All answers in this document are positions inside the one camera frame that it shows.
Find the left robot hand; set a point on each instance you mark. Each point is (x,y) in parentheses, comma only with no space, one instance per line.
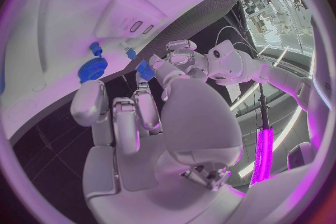
(183,58)

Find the blue plug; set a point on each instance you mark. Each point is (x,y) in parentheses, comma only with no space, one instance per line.
(130,53)

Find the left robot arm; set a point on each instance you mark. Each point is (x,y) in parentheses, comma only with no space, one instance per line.
(231,60)

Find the blue peg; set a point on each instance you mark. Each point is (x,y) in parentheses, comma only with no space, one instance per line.
(95,48)

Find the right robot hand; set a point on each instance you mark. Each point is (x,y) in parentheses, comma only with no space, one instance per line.
(194,114)

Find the white task board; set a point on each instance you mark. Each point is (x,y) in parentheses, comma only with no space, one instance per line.
(91,7)

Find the blue gear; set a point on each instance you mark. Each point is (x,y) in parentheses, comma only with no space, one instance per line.
(93,69)

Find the blue block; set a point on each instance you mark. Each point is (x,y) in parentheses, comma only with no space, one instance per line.
(144,68)

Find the glowing light bar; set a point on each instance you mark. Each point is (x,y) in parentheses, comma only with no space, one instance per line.
(263,154)

